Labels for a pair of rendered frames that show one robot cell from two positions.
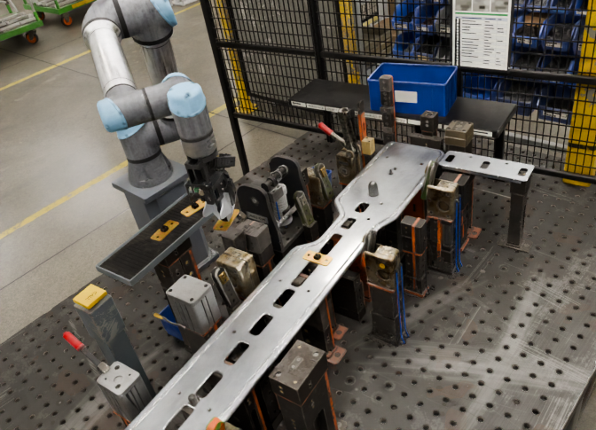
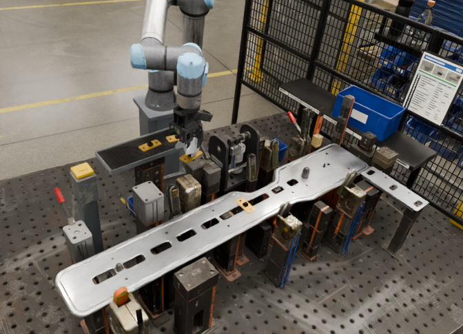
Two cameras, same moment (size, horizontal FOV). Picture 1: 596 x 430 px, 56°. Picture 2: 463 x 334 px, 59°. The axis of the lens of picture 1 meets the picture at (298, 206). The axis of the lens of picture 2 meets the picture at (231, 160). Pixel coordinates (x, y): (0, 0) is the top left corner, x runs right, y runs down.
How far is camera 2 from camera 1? 0.11 m
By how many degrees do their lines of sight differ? 6
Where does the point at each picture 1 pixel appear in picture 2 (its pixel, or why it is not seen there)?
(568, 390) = not seen: outside the picture
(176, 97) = (183, 61)
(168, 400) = (103, 260)
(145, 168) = (157, 97)
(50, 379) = (44, 211)
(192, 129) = (187, 87)
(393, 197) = (317, 184)
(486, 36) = (434, 96)
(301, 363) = (199, 274)
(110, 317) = (90, 189)
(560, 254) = (422, 272)
